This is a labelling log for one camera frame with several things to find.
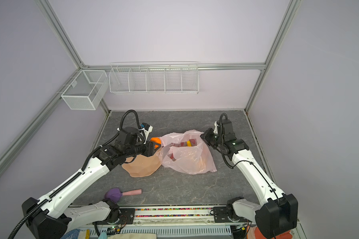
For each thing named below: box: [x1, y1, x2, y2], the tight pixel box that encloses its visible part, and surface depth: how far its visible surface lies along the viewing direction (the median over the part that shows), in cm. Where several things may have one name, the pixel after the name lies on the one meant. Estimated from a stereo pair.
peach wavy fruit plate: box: [121, 147, 163, 178], surface depth 88 cm
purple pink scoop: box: [104, 187, 143, 204], surface depth 82 cm
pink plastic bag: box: [157, 129, 217, 175], surface depth 79 cm
